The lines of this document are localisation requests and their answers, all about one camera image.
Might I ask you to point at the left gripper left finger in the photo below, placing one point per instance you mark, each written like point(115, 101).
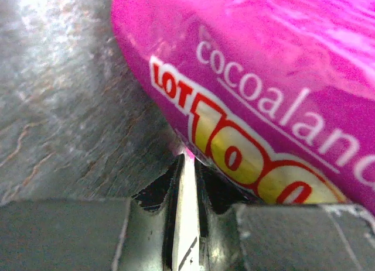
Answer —
point(133, 233)

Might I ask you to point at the purple grape candy bag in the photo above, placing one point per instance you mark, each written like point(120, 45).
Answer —
point(277, 95)

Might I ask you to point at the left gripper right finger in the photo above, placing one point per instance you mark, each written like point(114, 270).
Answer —
point(239, 232)

